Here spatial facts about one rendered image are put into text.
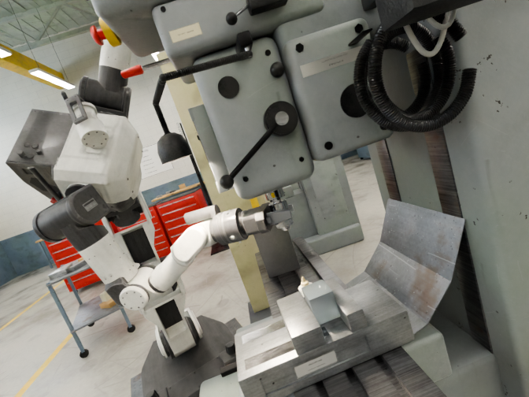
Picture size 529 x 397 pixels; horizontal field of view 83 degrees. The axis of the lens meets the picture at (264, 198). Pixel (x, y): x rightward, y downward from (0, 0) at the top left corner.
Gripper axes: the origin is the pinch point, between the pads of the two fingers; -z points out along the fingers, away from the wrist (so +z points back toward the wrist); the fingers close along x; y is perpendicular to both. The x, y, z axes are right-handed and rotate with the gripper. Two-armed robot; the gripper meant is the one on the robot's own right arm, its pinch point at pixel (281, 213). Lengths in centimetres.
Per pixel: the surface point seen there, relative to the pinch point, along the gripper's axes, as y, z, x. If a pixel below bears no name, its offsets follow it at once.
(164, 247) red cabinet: 104, 307, 379
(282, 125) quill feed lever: -20.5, -8.5, -10.8
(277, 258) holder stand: 21.6, 11.5, 22.7
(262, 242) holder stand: 14.1, 14.5, 22.0
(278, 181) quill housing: -9.5, -3.7, -9.2
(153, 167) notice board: -49, 518, 774
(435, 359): 41.0, -26.1, -9.2
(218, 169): -15.8, 10.1, -5.5
